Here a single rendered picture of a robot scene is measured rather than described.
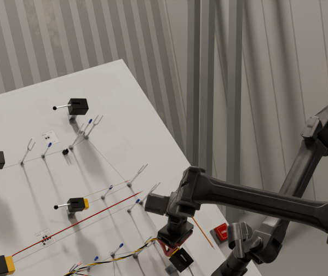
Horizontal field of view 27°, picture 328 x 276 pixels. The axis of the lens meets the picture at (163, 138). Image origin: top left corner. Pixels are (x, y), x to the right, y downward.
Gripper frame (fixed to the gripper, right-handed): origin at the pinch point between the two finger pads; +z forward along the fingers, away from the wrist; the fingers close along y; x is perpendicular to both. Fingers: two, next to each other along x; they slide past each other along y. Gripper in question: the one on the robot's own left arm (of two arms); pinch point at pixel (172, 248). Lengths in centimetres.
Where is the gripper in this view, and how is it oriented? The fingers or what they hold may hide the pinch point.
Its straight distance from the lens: 214.7
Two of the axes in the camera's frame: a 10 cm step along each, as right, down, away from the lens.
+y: -6.3, 4.4, -6.4
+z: -1.0, 7.7, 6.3
